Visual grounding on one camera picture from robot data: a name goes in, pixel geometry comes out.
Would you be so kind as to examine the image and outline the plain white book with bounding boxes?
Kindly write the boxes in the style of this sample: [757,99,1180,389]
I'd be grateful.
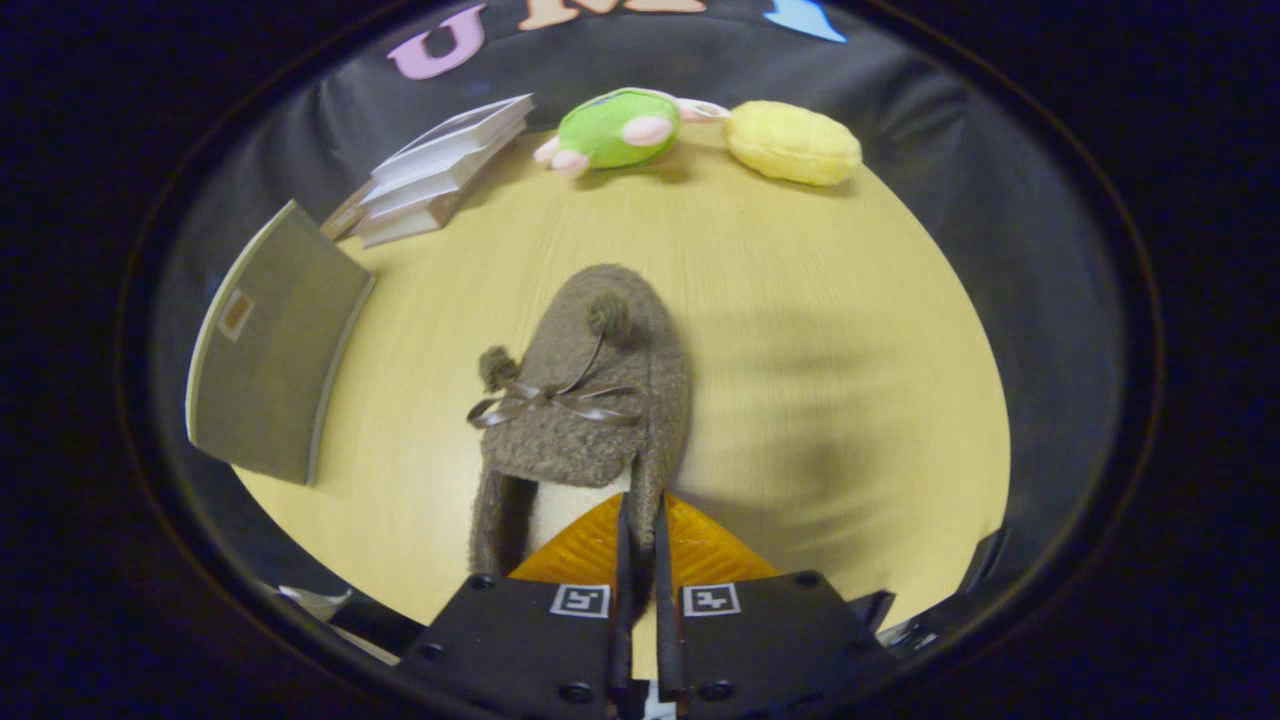
[358,128,523,217]

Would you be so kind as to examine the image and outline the grey storage box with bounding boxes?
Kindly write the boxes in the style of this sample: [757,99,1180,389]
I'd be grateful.
[184,197,378,489]

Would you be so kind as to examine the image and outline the thin brown book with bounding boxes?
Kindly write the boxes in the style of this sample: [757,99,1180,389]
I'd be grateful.
[350,188,468,250]

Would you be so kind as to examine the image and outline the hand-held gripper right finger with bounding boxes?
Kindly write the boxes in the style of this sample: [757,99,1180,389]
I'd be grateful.
[655,494,898,715]

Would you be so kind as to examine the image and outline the yellow plush toy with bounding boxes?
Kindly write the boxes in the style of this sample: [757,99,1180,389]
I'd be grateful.
[724,99,864,188]

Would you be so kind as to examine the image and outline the brown fuzzy shoe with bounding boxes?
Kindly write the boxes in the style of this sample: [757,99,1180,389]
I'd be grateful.
[466,262,692,583]

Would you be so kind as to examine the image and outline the black backdrop cloth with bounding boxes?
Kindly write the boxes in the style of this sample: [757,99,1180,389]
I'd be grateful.
[150,0,1131,601]

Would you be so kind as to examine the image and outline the green and pink plush toy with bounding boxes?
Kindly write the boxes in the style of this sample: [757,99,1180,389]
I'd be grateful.
[533,87,732,179]

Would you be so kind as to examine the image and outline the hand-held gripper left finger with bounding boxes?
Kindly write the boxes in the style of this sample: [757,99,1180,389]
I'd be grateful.
[398,491,635,717]

